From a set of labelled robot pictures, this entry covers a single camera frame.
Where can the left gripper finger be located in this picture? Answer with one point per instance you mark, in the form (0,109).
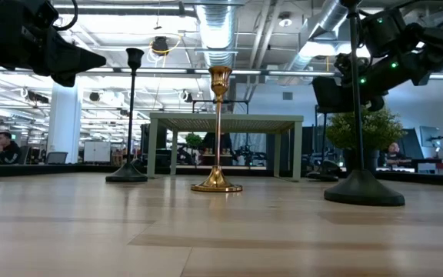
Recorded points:
(73,59)
(64,80)

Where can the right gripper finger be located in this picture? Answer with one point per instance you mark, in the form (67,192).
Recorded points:
(333,96)

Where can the gold candlestick holder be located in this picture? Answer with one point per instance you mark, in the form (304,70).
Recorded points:
(220,79)

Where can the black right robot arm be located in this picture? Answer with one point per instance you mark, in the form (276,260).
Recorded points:
(437,42)

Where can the green artificial bush plant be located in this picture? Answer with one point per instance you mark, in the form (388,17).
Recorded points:
(379,127)

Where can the white building column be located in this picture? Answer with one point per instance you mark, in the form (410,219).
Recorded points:
(64,123)

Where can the black angled panel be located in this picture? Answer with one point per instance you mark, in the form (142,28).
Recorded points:
(410,144)

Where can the person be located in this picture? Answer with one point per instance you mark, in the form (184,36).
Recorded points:
(227,144)
(394,155)
(6,152)

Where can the dark plant pot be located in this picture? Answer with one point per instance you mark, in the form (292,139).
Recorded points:
(371,159)

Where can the computer monitor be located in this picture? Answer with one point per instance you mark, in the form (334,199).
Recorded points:
(429,136)

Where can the small pale green table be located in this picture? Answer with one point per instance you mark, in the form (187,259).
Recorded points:
(260,117)

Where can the white cabinet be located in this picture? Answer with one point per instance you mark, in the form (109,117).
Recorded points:
(97,152)

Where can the ceiling smoke detector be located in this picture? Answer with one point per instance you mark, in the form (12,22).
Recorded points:
(285,22)

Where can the small green plant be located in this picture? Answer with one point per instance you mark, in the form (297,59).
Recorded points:
(194,140)

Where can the wall air vent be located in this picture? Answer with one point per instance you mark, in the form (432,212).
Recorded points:
(287,95)

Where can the silver ventilation duct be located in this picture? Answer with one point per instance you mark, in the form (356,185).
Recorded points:
(217,34)
(321,23)

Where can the black table edge frame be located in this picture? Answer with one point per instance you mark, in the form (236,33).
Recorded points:
(52,169)

